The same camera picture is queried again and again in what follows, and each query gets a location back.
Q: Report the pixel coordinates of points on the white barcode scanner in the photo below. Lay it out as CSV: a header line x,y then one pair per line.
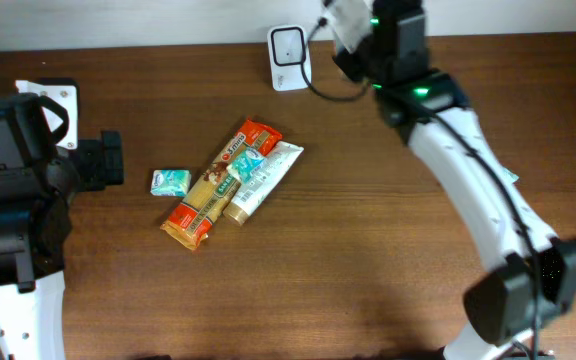
x,y
288,57

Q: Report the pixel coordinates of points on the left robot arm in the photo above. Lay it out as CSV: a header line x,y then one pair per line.
x,y
43,166

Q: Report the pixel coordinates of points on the teal flushable wipes pack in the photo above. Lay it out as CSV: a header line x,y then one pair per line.
x,y
510,176

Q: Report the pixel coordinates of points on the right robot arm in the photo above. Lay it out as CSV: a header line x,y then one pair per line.
x,y
530,272

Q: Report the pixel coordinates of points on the white label packet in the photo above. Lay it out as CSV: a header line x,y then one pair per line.
x,y
252,194

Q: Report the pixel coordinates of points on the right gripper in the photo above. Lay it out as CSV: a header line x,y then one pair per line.
x,y
343,63

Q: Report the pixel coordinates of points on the orange spaghetti packet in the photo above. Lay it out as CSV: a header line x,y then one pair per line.
x,y
192,219

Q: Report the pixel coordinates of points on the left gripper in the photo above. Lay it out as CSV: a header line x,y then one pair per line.
x,y
106,159

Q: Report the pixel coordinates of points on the small teal tissue pack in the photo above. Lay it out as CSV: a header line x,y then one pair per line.
x,y
245,164

